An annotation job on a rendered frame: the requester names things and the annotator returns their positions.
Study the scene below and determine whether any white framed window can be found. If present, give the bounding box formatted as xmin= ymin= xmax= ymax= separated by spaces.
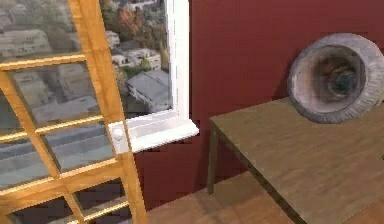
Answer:
xmin=99 ymin=0 xmax=200 ymax=154

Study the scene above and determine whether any white door knob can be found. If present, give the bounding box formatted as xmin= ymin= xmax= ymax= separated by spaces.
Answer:
xmin=108 ymin=121 xmax=130 ymax=155

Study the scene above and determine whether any brown wooden table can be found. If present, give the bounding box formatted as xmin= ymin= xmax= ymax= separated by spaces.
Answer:
xmin=206 ymin=96 xmax=384 ymax=224

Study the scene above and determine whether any grey round bowl-shaped object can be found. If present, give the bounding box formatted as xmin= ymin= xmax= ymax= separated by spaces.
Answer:
xmin=286 ymin=32 xmax=384 ymax=125

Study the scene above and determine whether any wooden glass-paned door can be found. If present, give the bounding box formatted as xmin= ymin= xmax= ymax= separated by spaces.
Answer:
xmin=0 ymin=0 xmax=150 ymax=224

